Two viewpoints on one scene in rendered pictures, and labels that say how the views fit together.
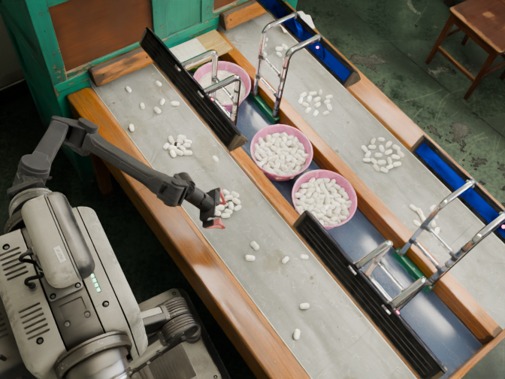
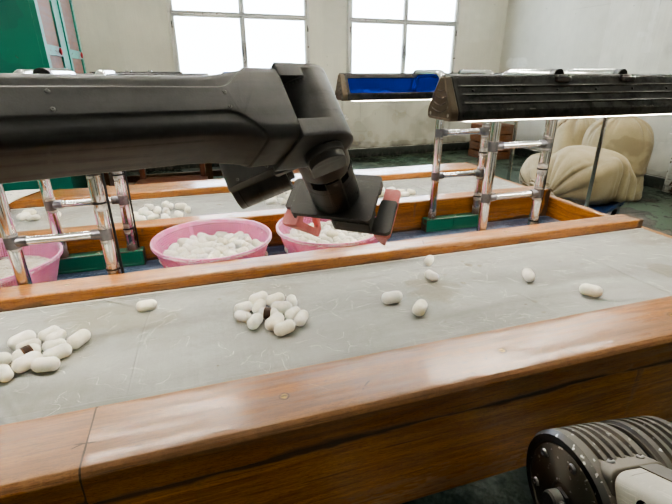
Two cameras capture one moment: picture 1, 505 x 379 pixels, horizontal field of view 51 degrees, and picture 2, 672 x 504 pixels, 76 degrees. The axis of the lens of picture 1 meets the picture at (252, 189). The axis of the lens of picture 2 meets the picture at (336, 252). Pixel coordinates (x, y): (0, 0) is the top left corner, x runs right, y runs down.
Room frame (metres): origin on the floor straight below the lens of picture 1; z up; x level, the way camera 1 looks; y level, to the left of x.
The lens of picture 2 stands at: (0.64, 0.59, 1.12)
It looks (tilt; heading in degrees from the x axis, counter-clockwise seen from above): 23 degrees down; 299
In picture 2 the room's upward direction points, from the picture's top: straight up
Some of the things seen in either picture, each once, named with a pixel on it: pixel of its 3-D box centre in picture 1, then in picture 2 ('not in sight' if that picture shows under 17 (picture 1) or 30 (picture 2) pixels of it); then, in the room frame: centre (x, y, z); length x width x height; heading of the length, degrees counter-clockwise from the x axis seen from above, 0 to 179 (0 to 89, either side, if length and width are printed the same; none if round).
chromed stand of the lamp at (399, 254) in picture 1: (447, 237); (445, 149); (0.99, -0.74, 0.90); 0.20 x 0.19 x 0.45; 46
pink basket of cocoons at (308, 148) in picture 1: (279, 156); (215, 255); (1.33, -0.09, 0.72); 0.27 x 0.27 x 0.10
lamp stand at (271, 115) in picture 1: (284, 69); (88, 169); (1.66, -0.04, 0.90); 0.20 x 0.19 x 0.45; 46
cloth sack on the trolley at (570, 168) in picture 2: not in sight; (577, 174); (0.61, -3.09, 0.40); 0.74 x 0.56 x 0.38; 50
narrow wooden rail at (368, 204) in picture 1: (332, 167); (273, 230); (1.33, -0.32, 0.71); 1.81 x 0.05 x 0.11; 46
